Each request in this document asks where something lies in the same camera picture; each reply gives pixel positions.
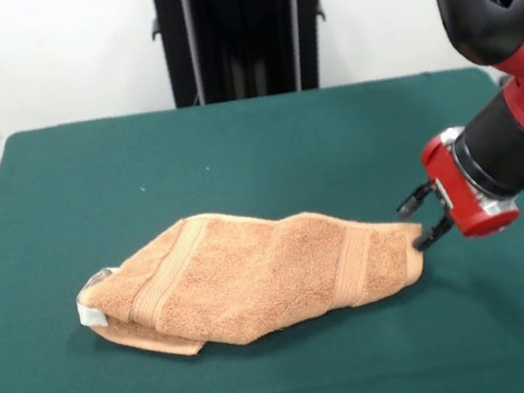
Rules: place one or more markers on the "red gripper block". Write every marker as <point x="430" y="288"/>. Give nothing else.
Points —
<point x="458" y="195"/>

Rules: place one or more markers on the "tan terry towel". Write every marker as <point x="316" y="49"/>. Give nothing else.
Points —
<point x="255" y="277"/>

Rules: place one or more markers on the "dark green table cloth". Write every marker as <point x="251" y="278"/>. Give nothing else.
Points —
<point x="137" y="166"/>

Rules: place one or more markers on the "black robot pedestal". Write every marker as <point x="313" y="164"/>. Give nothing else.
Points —
<point x="239" y="20"/>

